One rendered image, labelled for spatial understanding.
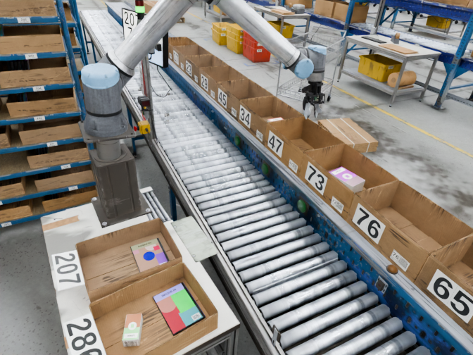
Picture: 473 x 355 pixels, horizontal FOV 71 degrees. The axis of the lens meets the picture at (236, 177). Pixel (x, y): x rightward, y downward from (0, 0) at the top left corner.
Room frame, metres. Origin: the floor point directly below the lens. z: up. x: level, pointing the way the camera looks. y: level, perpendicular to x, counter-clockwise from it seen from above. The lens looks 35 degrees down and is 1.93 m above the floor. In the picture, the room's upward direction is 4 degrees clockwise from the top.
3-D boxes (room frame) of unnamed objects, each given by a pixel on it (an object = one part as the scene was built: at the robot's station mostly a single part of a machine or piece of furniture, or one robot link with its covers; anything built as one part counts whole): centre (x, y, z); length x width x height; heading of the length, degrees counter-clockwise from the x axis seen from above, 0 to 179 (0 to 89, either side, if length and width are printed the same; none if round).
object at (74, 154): (2.19, 1.38, 0.59); 0.40 x 0.30 x 0.10; 116
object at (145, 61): (2.17, 0.64, 1.11); 0.12 x 0.05 x 0.88; 28
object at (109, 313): (0.71, 0.27, 0.80); 0.38 x 0.28 x 0.10; 126
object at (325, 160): (1.46, -0.57, 0.96); 0.39 x 0.29 x 0.17; 28
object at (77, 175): (2.18, 1.39, 0.39); 0.40 x 0.30 x 0.10; 118
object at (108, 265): (0.98, 0.44, 0.80); 0.38 x 0.28 x 0.10; 122
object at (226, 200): (1.54, -0.01, 0.72); 0.52 x 0.05 x 0.05; 118
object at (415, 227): (1.11, -0.76, 0.96); 0.39 x 0.29 x 0.17; 28
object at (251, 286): (1.03, -0.29, 0.72); 0.52 x 0.05 x 0.05; 118
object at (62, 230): (0.99, 0.47, 0.74); 1.00 x 0.58 x 0.03; 34
